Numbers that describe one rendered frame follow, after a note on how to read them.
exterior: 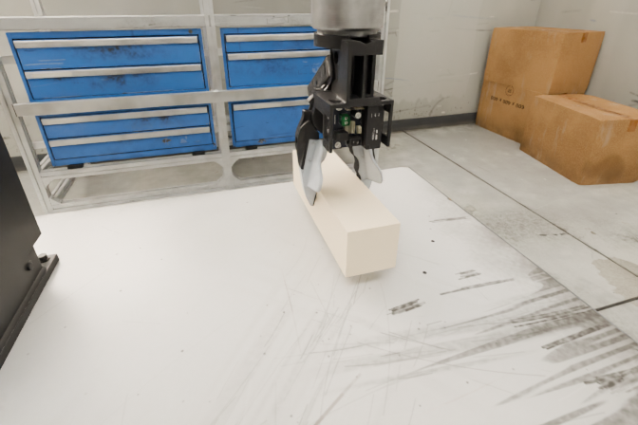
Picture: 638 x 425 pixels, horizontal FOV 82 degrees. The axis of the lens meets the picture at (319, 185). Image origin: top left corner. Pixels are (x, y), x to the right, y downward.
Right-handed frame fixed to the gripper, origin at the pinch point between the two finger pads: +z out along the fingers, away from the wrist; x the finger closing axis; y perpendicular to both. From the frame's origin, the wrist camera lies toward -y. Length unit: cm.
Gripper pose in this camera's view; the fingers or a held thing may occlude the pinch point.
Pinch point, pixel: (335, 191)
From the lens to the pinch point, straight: 49.9
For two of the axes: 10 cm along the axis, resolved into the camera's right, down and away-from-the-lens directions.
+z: 0.0, 8.9, 4.5
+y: 3.0, 4.3, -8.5
